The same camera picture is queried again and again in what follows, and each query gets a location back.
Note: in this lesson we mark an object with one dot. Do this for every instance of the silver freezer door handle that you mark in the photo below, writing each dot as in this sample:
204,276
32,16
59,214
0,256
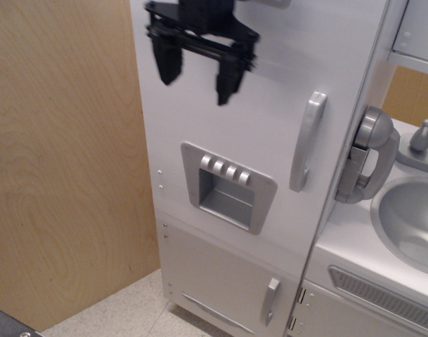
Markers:
271,291

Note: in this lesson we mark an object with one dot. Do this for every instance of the silver toy faucet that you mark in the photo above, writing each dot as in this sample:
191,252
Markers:
413,148

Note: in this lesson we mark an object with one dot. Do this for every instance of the brass cabinet hinge upper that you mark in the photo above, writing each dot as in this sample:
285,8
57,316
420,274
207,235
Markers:
301,295

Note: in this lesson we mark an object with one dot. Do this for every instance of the black equipment corner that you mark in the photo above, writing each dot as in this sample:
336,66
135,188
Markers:
10,326

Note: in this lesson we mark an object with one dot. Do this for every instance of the silver toy telephone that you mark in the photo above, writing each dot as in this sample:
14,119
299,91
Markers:
370,159

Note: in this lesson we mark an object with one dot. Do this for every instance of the white fridge door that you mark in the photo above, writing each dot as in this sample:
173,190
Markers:
307,46

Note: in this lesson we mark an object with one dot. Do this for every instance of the grey oven vent panel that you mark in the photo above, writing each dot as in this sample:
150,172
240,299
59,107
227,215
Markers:
379,296

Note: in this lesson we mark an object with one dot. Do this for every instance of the silver sink basin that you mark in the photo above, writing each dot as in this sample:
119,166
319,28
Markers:
399,214

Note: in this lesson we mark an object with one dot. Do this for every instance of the silver ice dispenser panel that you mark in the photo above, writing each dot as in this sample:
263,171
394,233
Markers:
223,188

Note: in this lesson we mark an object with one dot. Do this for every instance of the brass cabinet hinge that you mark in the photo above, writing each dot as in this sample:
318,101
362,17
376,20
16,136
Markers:
292,324
301,295

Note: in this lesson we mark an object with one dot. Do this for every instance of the brass cabinet hinge lower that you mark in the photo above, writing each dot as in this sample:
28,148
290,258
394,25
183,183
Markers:
292,324

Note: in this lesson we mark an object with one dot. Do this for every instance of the silver fridge door handle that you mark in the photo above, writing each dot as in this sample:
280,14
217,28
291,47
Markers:
311,119

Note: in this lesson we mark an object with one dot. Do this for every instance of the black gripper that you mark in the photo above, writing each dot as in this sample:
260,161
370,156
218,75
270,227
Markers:
208,28

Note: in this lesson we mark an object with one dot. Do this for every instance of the white freezer lower door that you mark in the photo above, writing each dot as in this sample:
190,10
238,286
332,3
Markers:
220,283

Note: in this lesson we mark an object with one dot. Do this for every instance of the white toy kitchen cabinet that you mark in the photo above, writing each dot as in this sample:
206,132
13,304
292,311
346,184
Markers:
348,239

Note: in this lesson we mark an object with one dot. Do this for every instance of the plywood board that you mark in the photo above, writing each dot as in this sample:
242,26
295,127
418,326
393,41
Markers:
76,210

